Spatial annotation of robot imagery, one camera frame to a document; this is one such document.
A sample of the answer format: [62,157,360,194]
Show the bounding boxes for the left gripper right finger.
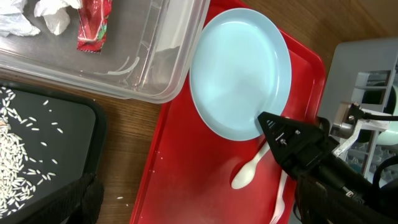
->
[295,175,397,224]

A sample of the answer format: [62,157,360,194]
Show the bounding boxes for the grey dishwasher rack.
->
[318,37,397,180]

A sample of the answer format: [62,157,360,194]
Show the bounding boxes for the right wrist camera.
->
[330,102,394,157]

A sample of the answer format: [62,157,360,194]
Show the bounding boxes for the rice and food scraps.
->
[1,86,57,218]

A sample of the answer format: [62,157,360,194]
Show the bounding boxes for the clear plastic bin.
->
[1,0,210,103]

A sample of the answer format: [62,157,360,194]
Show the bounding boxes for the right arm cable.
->
[362,111,398,190]

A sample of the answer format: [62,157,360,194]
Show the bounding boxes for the black waste tray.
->
[1,80,108,208]

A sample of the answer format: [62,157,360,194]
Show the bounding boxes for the red snack wrapper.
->
[76,0,112,53]

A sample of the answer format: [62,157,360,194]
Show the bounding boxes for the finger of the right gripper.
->
[257,112,320,170]

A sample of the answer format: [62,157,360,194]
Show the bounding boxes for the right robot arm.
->
[258,112,397,221]

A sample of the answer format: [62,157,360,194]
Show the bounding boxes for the white plastic spoon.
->
[231,142,270,190]

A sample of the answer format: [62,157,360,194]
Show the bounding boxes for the light blue plate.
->
[189,7,292,141]

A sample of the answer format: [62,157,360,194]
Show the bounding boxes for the white plastic fork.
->
[270,170,288,224]

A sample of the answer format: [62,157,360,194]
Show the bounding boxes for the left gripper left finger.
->
[1,173,104,224]

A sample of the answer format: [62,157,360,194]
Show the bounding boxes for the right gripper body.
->
[289,124,338,180]

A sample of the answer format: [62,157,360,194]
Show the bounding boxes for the white tissue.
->
[1,0,83,37]

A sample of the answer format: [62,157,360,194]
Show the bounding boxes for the red serving tray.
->
[129,0,327,224]

